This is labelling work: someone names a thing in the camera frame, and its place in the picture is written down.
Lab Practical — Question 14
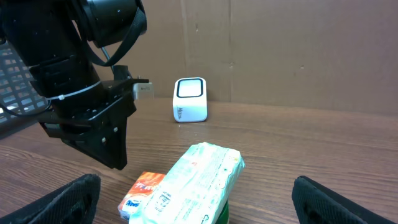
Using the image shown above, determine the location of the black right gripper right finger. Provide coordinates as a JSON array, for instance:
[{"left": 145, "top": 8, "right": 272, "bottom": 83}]
[{"left": 292, "top": 176, "right": 394, "bottom": 224}]

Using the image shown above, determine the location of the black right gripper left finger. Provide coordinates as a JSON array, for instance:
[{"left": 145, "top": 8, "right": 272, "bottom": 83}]
[{"left": 1, "top": 174, "right": 101, "bottom": 224}]

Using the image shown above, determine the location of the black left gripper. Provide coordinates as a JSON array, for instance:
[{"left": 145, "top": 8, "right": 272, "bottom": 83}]
[{"left": 29, "top": 55, "right": 149, "bottom": 170}]

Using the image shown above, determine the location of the orange small box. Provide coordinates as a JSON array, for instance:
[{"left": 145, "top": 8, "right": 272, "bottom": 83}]
[{"left": 118, "top": 171, "right": 165, "bottom": 220}]

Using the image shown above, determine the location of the green lid jar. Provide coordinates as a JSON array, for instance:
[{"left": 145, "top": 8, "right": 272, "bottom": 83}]
[{"left": 215, "top": 201, "right": 229, "bottom": 224}]

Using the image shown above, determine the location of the teal tissue pack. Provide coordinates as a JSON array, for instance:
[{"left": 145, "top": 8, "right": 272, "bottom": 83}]
[{"left": 129, "top": 142, "right": 246, "bottom": 224}]

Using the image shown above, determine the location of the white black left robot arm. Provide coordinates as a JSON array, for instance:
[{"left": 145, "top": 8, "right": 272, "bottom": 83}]
[{"left": 1, "top": 0, "right": 147, "bottom": 170}]

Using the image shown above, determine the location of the white barcode scanner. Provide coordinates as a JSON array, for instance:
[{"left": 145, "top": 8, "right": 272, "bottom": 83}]
[{"left": 172, "top": 77, "right": 208, "bottom": 123}]

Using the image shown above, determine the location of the grey plastic mesh basket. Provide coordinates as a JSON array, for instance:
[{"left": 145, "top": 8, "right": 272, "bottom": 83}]
[{"left": 1, "top": 42, "right": 47, "bottom": 139}]

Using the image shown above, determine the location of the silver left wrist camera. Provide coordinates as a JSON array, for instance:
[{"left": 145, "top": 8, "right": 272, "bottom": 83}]
[{"left": 132, "top": 82, "right": 154, "bottom": 100}]

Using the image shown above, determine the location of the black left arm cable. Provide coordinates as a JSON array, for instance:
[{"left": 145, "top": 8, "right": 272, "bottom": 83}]
[{"left": 0, "top": 99, "right": 52, "bottom": 118}]

